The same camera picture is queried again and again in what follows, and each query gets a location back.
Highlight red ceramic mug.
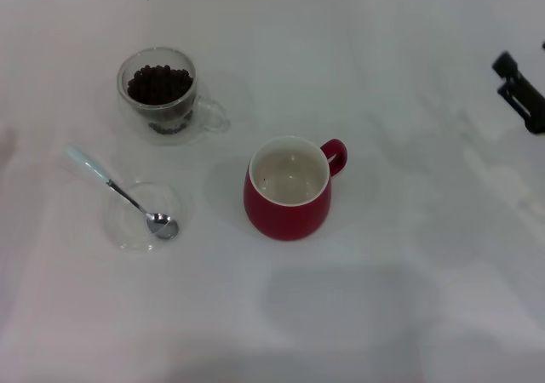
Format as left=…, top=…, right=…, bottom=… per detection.
left=243, top=134, right=350, bottom=242

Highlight blue-handled metal spoon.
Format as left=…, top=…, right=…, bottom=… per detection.
left=64, top=145, right=180, bottom=242

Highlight dark coffee beans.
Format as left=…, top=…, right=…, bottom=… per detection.
left=126, top=63, right=194, bottom=107

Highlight clear glass saucer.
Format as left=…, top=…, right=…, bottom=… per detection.
left=104, top=180, right=180, bottom=253

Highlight clear double-wall glass cup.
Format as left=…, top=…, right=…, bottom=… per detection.
left=116, top=47, right=231, bottom=148

